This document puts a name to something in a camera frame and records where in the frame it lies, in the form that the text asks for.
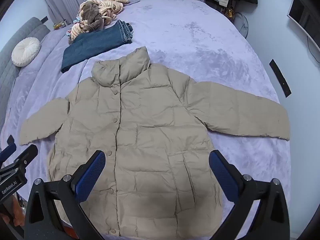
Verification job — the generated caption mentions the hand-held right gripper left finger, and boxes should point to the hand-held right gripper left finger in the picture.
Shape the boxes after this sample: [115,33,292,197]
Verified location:
[24,150,107,240]

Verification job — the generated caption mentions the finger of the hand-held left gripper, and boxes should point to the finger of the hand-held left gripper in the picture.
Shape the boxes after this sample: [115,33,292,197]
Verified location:
[0,134,16,165]
[12,144,39,168]

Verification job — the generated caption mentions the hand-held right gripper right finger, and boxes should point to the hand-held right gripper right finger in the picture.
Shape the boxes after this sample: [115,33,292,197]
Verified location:
[209,150,298,240]

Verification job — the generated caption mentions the beige puffer jacket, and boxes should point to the beige puffer jacket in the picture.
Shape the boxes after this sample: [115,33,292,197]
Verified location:
[19,46,290,237]

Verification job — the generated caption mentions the person's left hand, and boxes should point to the person's left hand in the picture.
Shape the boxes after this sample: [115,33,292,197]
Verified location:
[0,199,26,232]

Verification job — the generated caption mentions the round white cushion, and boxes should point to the round white cushion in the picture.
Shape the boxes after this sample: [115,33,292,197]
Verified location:
[11,37,41,67]

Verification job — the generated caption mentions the grey quilted headboard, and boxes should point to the grey quilted headboard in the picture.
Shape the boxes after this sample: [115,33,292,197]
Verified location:
[0,17,50,120]

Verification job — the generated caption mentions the blue jeans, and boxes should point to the blue jeans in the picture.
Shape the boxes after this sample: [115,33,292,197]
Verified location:
[61,19,133,73]

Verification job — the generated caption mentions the lilac plush bed blanket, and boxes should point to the lilac plush bed blanket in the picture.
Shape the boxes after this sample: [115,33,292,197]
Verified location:
[0,0,293,240]

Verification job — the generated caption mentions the colourful patterned cloth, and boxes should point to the colourful patterned cloth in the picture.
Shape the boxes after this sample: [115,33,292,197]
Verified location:
[65,16,84,38]

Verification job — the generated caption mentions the white standing fan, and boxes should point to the white standing fan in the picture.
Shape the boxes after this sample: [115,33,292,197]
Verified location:
[236,12,250,39]

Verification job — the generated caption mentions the brown plush garment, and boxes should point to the brown plush garment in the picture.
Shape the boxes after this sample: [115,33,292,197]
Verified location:
[79,0,105,32]

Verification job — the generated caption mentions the white pleated curtain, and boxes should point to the white pleated curtain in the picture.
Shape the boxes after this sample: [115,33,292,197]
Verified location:
[34,0,83,28]

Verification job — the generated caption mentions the striped beige plush garment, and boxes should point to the striped beige plush garment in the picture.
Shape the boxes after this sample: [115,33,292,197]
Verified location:
[67,0,129,46]

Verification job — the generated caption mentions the black wall strip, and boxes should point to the black wall strip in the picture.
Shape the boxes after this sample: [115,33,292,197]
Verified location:
[269,59,292,97]

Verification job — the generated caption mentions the black cable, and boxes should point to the black cable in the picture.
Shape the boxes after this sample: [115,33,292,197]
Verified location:
[306,35,320,63]

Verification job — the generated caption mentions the wall television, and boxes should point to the wall television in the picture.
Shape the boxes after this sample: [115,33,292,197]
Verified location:
[286,0,320,55]

